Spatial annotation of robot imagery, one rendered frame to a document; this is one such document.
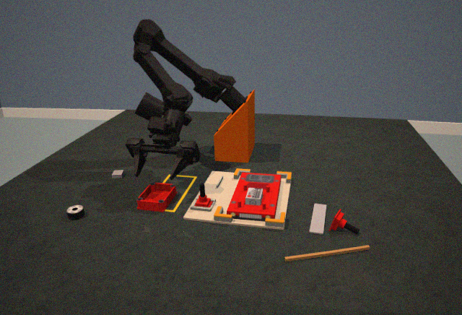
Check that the thin orange-brown rod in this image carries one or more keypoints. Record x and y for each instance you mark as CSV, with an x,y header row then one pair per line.
x,y
327,253

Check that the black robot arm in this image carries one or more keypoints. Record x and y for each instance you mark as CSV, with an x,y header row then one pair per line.
x,y
176,99

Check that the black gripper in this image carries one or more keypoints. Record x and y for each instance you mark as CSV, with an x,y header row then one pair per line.
x,y
187,154

